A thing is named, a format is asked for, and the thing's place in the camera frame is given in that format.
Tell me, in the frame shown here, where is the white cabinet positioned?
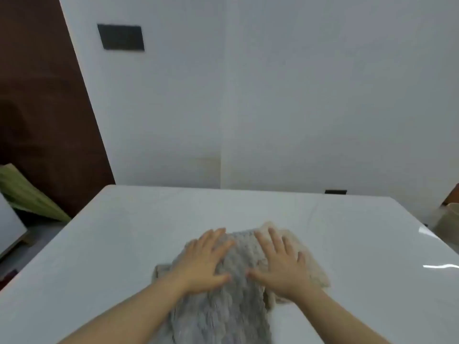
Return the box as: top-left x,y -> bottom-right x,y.
0,193 -> 29,260

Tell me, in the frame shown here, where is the person's left forearm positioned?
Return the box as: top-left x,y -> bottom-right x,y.
57,271 -> 196,344

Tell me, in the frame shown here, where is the black wall panel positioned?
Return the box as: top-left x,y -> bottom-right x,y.
97,24 -> 145,52

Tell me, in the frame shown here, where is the beige textured towel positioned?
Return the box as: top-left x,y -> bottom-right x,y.
263,221 -> 330,305

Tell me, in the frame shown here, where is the green folded umbrella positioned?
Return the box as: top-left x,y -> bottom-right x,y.
0,163 -> 72,223

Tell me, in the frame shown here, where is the dark brown wooden door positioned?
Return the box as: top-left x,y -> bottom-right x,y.
0,0 -> 116,221

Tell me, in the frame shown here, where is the grey fluffy towel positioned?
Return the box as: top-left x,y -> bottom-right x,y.
152,229 -> 276,344

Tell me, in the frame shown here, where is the person's right hand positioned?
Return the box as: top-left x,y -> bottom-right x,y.
246,227 -> 322,300

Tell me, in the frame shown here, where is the cream plastic bin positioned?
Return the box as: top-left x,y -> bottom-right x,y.
432,203 -> 459,255

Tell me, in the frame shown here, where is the person's left hand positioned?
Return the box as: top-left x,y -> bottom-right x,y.
167,227 -> 237,295

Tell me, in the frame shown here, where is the white marble table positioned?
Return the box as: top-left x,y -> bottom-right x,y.
0,185 -> 459,344

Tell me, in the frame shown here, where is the person's right forearm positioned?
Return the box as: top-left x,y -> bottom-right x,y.
276,281 -> 392,344

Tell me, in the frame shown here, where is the brown wooden furniture piece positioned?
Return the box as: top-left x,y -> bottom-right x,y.
441,185 -> 459,206

